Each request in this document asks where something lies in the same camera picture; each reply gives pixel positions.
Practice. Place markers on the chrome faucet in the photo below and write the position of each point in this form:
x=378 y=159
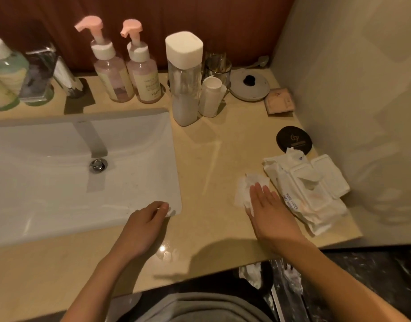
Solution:
x=67 y=78

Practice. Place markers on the person's left hand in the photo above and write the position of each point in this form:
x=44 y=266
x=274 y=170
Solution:
x=138 y=231

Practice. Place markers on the green bottle white cap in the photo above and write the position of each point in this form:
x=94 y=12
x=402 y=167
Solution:
x=6 y=77

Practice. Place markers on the person's right little finger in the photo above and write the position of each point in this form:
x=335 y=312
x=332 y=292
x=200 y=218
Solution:
x=276 y=202

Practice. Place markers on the large pink pump bottle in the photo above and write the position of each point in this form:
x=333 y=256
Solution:
x=111 y=77

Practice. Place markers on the person's right forearm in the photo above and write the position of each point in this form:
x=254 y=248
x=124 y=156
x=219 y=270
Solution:
x=332 y=281

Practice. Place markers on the grey round lid black knob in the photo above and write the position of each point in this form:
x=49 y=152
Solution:
x=255 y=88

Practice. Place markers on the person's left fingers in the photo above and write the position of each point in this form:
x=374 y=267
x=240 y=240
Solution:
x=158 y=208

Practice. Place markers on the pink square compact case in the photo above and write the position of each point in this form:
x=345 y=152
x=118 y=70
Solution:
x=280 y=101

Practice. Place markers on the white wet wipes packet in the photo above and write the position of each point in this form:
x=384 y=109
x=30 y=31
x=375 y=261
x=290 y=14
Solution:
x=312 y=197

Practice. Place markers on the clear square glass bottle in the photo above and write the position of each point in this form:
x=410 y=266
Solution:
x=38 y=75

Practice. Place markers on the white sink basin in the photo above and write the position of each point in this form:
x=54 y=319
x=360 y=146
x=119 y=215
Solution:
x=51 y=194

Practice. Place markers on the white wet wipe sheet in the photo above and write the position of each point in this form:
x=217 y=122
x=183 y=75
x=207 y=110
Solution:
x=241 y=192

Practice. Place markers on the small white plastic bottle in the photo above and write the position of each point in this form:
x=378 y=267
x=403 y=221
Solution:
x=211 y=98

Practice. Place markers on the crumpled white tissue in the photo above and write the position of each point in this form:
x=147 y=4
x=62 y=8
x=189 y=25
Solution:
x=250 y=272

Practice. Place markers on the black trash bin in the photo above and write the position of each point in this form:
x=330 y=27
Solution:
x=266 y=278

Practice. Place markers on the person's left forearm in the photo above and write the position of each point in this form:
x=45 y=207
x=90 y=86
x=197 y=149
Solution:
x=95 y=288

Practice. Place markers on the tall clear bottle white cap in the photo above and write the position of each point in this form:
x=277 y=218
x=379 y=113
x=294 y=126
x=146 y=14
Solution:
x=184 y=83

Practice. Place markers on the person's right middle finger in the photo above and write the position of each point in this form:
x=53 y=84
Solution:
x=261 y=196

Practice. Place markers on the person's grey clothing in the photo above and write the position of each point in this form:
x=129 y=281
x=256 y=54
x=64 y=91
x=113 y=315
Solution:
x=205 y=308

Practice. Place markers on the person's right hand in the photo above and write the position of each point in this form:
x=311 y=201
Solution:
x=272 y=221

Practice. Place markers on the small pink pump bottle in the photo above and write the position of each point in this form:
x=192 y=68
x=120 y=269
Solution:
x=145 y=78

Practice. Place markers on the black round coaster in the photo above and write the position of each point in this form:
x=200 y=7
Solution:
x=292 y=139

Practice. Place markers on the chrome sink drain stopper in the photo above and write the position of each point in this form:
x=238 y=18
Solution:
x=98 y=165

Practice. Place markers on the person's right thumb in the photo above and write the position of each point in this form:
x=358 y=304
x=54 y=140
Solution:
x=250 y=211

